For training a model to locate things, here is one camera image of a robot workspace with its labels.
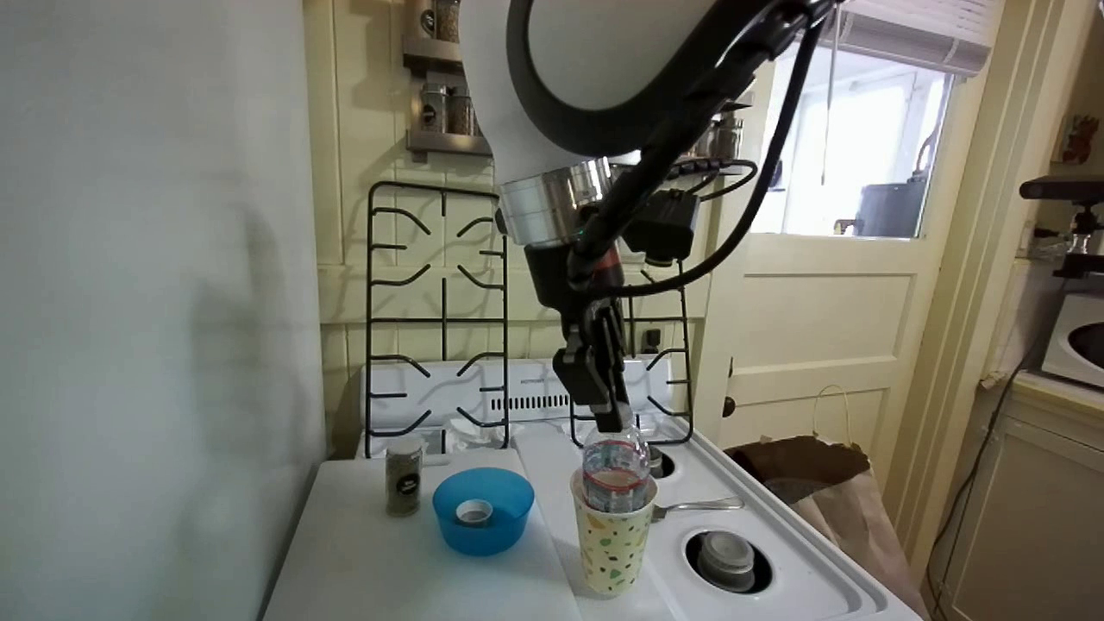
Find clear plastic water bottle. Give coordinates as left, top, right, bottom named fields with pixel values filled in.
left=581, top=431, right=657, bottom=515

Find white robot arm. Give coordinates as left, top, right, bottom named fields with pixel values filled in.
left=459, top=0, right=841, bottom=434

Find stove burner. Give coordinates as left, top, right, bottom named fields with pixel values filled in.
left=688, top=533, right=774, bottom=594
left=649, top=446, right=675, bottom=480

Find cream door with window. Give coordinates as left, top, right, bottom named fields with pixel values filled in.
left=692, top=0, right=1009, bottom=469

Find front stove burner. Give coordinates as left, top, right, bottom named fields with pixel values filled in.
left=688, top=533, right=774, bottom=594

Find small metal shaker tin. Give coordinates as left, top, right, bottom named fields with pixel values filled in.
left=388, top=450, right=421, bottom=515

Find cream cabinet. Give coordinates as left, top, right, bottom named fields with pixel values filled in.
left=929, top=373, right=1104, bottom=621

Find dotted paper cup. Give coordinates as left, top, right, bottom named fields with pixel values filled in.
left=574, top=477, right=657, bottom=598

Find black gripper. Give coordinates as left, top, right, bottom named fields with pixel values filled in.
left=525, top=245, right=630, bottom=434

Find white microwave oven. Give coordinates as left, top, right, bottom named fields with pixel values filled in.
left=1042, top=295, right=1104, bottom=390

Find blue plastic bowl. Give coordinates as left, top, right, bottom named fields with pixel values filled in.
left=430, top=467, right=534, bottom=555

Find metal spoon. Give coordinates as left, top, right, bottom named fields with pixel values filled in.
left=652, top=496, right=740, bottom=526

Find steel spice rack shelves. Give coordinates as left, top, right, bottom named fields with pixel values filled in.
left=399, top=0, right=490, bottom=159

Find black stove grate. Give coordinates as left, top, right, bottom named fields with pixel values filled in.
left=559, top=196, right=698, bottom=451
left=364, top=180, right=512, bottom=456

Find white gas stove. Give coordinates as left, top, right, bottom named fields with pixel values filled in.
left=265, top=358, right=919, bottom=621

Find brown paper bag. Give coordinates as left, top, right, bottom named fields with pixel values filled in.
left=727, top=434, right=929, bottom=614

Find right black stove grate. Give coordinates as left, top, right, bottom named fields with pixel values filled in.
left=559, top=196, right=698, bottom=451

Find left black stove grate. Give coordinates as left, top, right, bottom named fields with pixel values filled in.
left=364, top=180, right=512, bottom=456

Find rear stove burner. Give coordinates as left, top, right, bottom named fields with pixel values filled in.
left=649, top=446, right=675, bottom=480

